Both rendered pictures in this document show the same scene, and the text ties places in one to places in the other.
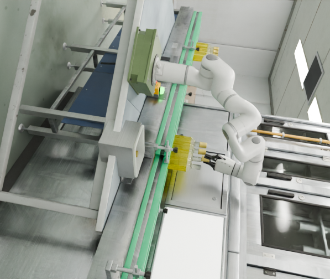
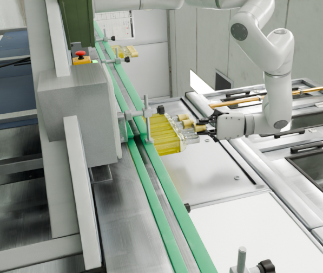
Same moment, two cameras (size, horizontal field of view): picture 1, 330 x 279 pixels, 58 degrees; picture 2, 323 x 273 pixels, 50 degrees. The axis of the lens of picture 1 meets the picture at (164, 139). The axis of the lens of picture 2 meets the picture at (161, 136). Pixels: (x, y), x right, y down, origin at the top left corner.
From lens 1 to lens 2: 0.78 m
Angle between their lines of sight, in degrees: 24
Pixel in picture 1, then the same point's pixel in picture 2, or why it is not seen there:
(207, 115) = not seen: hidden behind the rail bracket
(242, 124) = (257, 7)
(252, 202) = (283, 168)
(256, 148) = (287, 38)
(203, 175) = (201, 160)
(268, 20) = (150, 66)
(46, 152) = not seen: outside the picture
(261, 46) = (152, 95)
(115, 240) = (140, 265)
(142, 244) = (194, 253)
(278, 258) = not seen: outside the picture
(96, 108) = not seen: outside the picture
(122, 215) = (126, 222)
